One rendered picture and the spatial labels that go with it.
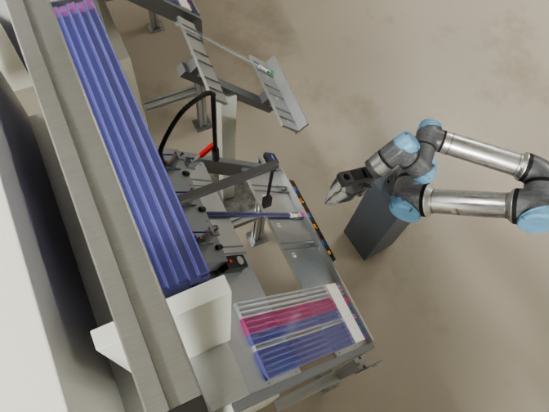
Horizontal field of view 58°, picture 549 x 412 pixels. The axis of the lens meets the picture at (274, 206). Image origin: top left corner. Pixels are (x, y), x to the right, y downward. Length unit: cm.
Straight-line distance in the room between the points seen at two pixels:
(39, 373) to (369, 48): 286
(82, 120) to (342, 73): 263
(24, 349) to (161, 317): 24
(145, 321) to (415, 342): 212
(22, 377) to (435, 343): 210
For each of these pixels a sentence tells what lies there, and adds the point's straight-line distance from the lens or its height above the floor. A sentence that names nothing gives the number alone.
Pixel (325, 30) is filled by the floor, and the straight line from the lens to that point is 324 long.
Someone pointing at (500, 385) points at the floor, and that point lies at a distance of 259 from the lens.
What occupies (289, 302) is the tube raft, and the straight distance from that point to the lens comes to 139.
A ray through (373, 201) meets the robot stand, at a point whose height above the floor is 45.
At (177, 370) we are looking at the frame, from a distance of 38.
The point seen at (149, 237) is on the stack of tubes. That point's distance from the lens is 67.
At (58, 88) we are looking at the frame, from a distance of 51.
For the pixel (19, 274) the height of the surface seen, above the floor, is 172.
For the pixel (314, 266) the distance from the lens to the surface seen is 161.
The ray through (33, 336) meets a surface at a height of 172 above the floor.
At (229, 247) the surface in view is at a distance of 135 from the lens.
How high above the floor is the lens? 228
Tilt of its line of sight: 65 degrees down
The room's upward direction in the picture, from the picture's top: 11 degrees clockwise
